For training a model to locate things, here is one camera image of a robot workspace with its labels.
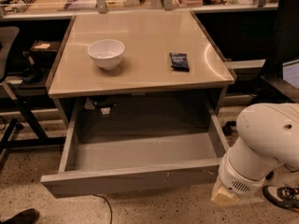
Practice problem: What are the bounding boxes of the grey office chair left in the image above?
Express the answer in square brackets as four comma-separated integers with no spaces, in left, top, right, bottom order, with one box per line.
[0,26,20,168]

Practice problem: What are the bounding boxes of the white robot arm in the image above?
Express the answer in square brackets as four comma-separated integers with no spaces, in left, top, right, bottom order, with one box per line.
[211,103,299,206]

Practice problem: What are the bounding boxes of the black power cable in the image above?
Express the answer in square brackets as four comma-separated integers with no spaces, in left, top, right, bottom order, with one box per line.
[92,193,114,224]

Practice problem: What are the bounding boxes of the dark blue snack packet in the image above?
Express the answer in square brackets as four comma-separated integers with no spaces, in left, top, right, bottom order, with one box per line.
[170,53,190,72]

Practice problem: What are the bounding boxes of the grey drawer cabinet with top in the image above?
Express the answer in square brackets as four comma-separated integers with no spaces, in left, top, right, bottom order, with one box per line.
[48,10,235,123]

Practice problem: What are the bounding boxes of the black box with label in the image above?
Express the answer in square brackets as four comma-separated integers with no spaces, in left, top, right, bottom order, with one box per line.
[30,40,61,67]

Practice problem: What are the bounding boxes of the grey top drawer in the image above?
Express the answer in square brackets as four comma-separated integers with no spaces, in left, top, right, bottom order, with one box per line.
[41,95,228,198]

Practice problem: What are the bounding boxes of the white ceramic bowl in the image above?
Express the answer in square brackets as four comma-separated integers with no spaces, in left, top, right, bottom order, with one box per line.
[87,39,125,70]

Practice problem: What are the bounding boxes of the white gripper with vents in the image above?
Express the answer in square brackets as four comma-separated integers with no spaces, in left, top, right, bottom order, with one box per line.
[210,152,275,206]

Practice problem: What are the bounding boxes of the black office chair right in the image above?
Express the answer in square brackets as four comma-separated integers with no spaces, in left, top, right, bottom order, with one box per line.
[221,0,299,137]

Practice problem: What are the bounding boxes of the dark brown shoe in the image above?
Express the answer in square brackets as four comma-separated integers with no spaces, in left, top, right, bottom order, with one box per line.
[1,208,39,224]

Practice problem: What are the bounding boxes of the grey and black sneaker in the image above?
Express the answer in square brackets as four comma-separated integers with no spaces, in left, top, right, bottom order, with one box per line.
[263,186,299,212]

